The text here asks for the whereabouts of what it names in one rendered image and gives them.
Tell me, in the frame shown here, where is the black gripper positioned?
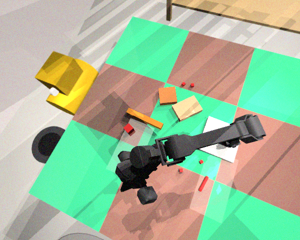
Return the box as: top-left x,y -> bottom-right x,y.
118,151 -> 158,205

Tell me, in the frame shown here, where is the orange rectangular block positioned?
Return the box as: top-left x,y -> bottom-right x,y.
158,86 -> 177,106

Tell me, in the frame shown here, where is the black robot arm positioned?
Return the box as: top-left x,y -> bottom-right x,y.
115,114 -> 266,184

